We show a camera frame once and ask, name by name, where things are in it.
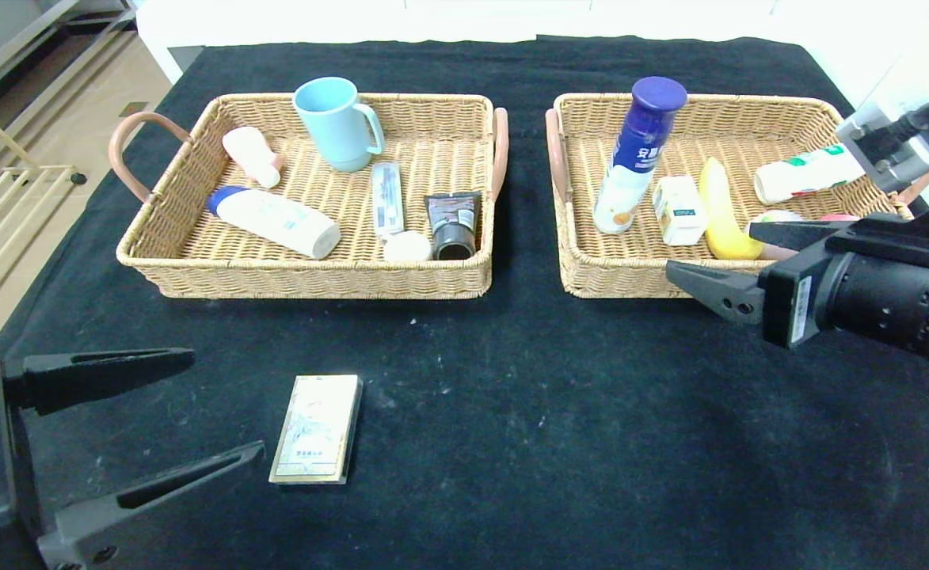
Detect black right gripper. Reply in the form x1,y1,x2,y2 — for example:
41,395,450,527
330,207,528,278
665,221,929,355

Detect pale pink egg-shaped ball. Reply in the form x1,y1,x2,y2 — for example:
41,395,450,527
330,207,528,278
748,209,807,262

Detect yellow banana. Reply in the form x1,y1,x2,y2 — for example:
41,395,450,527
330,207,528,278
699,157,765,260

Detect small white drink carton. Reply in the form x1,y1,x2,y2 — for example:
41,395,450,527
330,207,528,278
653,175,709,246

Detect white bottle dark blue cap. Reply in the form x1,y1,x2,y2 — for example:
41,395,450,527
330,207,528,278
593,76,688,235

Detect gold playing card box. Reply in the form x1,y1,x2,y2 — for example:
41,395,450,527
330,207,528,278
269,374,364,485

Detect black face wash tube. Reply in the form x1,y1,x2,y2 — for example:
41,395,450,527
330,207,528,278
424,191,483,261

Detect small beige cup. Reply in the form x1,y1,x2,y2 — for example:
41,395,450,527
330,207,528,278
383,230,433,263

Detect grey toothbrush travel case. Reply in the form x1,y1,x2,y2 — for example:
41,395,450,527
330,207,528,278
370,161,406,240

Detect white drink bottle green label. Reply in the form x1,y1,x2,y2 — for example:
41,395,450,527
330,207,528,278
753,144,866,205

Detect beige metal rack with wheels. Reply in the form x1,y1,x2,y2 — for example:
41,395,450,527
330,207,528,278
0,89,89,329

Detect white lotion bottle blue cap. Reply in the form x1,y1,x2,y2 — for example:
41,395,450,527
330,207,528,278
206,185,342,260

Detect small pink bottle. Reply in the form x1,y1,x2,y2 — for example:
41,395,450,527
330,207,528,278
221,127,284,190

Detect black table cloth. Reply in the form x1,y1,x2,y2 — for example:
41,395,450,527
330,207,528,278
0,36,929,570

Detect light blue mug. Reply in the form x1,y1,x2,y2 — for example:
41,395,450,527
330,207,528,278
291,77,386,173

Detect grey metal shelf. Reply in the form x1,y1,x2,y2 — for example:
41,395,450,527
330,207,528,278
0,0,140,120

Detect woven wicker basket pink handles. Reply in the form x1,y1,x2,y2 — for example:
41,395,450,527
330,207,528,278
544,93,929,300
109,93,509,300

